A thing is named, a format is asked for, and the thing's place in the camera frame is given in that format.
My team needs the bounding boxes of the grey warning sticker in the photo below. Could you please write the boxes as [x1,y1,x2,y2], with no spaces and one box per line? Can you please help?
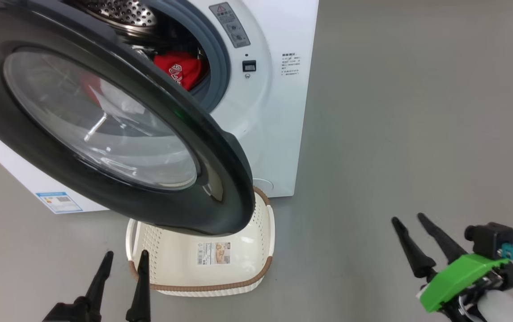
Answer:
[209,2,251,48]

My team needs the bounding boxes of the cream perforated laundry basket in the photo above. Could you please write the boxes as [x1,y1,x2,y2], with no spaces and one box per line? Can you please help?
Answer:
[125,186,276,297]

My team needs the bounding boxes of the grey rubber door gasket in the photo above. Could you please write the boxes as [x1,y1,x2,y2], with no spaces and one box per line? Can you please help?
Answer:
[149,0,232,113]

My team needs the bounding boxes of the white front-load washing machine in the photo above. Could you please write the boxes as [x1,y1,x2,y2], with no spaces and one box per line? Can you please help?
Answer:
[0,0,319,214]

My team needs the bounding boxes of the dark round glass washer door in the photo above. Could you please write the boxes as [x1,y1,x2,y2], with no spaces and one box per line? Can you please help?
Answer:
[0,0,255,237]

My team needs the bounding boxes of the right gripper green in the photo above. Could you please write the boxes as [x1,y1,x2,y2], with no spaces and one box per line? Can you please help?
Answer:
[391,212,513,322]

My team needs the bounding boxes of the round white filter cover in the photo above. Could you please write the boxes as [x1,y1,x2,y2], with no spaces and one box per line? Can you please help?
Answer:
[253,178,275,194]

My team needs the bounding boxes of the paper basket label sticker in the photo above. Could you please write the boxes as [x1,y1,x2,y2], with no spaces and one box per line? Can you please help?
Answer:
[197,242,231,265]

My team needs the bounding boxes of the red garment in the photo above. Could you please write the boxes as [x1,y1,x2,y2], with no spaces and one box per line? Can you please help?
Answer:
[153,51,202,91]

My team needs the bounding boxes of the steel perforated washer drum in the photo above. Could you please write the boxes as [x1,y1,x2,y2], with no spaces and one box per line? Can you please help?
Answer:
[66,0,159,35]

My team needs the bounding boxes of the blue energy label sticker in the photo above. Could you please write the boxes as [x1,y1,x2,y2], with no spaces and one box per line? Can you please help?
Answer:
[36,192,83,214]

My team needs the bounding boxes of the white cloth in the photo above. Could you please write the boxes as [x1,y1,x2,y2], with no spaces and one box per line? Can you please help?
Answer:
[99,80,146,115]

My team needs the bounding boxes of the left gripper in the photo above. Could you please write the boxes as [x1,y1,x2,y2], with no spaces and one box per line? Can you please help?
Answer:
[42,250,151,322]

